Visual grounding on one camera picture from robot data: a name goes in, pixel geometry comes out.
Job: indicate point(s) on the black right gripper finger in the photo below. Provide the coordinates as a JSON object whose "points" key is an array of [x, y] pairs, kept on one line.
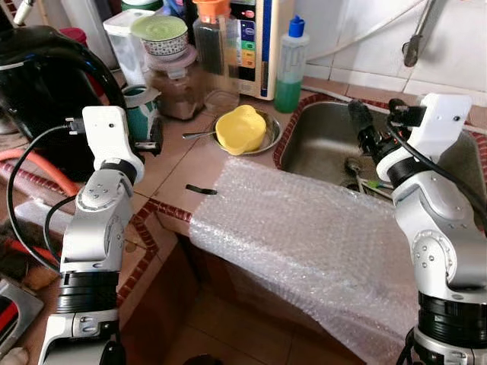
{"points": [[359, 114]]}

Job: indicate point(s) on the steel faucet spout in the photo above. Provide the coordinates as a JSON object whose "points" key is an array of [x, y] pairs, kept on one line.
{"points": [[415, 49]]}

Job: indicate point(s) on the brown powder jar pink lid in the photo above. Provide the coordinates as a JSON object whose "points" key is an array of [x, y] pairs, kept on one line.
{"points": [[175, 95]]}

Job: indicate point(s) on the yellow plastic bowl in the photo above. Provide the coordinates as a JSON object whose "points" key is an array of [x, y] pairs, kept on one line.
{"points": [[240, 129]]}

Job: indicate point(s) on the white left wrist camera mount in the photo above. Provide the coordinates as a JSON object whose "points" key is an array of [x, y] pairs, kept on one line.
{"points": [[110, 133]]}

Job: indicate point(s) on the orange lid clear jar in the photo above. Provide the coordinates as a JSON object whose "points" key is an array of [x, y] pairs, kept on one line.
{"points": [[209, 46]]}

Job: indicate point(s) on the black tape strip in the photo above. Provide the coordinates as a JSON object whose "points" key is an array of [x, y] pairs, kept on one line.
{"points": [[202, 188]]}

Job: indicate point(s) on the patterned bowl green lid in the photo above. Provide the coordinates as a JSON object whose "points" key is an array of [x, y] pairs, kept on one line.
{"points": [[160, 30]]}

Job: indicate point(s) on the beige water purifier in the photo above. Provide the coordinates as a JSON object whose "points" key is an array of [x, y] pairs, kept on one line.
{"points": [[266, 46]]}

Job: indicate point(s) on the clear bubble wrap sheet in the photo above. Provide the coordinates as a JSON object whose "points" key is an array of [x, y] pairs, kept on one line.
{"points": [[304, 243]]}

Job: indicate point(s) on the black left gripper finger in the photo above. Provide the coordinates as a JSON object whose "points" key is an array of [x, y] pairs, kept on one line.
{"points": [[157, 125]]}

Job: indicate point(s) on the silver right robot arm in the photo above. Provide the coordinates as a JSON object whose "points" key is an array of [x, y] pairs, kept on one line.
{"points": [[430, 228]]}

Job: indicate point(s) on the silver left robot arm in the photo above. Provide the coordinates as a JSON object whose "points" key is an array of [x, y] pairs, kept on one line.
{"points": [[95, 228]]}

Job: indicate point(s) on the empty steel sink basin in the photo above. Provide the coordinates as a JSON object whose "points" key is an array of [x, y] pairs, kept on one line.
{"points": [[319, 137]]}

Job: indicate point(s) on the round steel plate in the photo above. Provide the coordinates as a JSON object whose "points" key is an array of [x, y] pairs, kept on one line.
{"points": [[274, 133]]}

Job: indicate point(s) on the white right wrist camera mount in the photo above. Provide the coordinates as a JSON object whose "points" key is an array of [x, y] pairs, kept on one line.
{"points": [[441, 122]]}

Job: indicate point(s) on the white lidded clear pitcher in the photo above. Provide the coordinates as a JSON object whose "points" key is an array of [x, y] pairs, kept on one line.
{"points": [[122, 46]]}

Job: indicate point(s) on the green dish soap bottle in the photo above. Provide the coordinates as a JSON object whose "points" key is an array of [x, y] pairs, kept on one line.
{"points": [[289, 84]]}

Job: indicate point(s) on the steel spoon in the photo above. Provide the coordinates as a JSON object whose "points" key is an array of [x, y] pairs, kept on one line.
{"points": [[198, 134]]}

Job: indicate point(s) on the dark red plastic container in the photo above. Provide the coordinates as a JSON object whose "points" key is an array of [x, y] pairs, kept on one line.
{"points": [[74, 36]]}

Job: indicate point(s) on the thin white tube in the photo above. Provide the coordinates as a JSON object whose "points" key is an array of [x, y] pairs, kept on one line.
{"points": [[358, 38]]}

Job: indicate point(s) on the clear glass tumbler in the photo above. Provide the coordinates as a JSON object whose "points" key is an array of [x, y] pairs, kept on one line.
{"points": [[221, 103]]}

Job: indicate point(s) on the teal ceramic mug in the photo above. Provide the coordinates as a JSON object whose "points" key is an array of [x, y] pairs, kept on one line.
{"points": [[141, 103]]}

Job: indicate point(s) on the black round kitchen appliance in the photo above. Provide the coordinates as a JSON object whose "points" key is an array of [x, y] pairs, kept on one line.
{"points": [[46, 84]]}

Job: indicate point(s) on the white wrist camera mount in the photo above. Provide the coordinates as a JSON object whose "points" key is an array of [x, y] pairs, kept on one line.
{"points": [[110, 133], [441, 122]]}

